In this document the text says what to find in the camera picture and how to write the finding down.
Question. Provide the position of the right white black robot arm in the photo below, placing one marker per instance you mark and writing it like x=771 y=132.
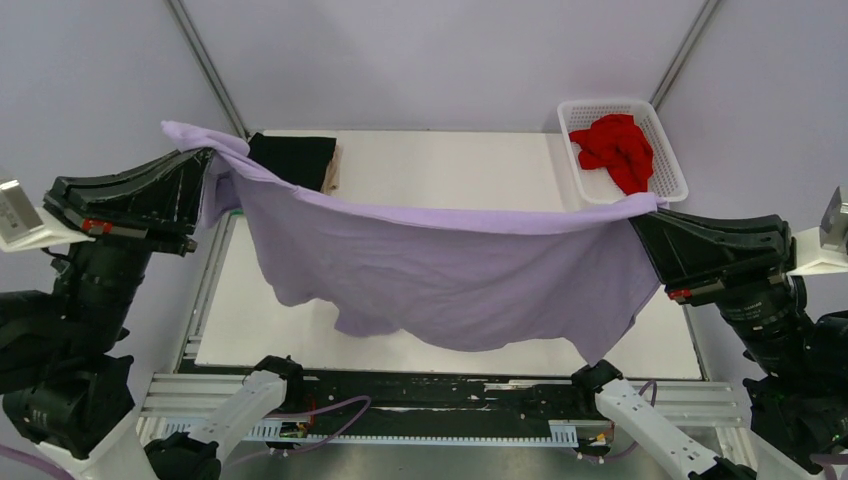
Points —
x=799 y=406

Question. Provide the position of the white plastic basket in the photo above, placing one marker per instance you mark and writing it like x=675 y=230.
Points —
x=596 y=186

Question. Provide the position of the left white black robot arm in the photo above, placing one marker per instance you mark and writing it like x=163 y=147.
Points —
x=61 y=387

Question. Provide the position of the purple t shirt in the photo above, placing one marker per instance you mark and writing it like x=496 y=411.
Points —
x=464 y=280

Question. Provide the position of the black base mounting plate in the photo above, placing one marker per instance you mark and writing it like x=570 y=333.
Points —
x=357 y=415

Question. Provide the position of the folded beige t shirt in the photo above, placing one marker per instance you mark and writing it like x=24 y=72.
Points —
x=332 y=173

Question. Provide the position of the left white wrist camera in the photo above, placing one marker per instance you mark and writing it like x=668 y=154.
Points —
x=27 y=227

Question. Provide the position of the red t shirt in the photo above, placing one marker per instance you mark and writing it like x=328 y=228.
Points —
x=617 y=144

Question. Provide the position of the aluminium frame rail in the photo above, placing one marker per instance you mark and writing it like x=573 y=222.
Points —
x=685 y=403

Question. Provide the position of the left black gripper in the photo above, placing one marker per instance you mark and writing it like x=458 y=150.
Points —
x=155 y=199

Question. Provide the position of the folded black t shirt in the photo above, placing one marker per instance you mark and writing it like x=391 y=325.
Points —
x=299 y=160

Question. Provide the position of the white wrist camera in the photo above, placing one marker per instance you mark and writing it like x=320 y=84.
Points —
x=823 y=249
x=27 y=227

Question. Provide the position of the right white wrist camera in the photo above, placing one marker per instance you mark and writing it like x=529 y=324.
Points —
x=823 y=249

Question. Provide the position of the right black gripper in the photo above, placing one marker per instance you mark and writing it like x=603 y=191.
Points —
x=693 y=255

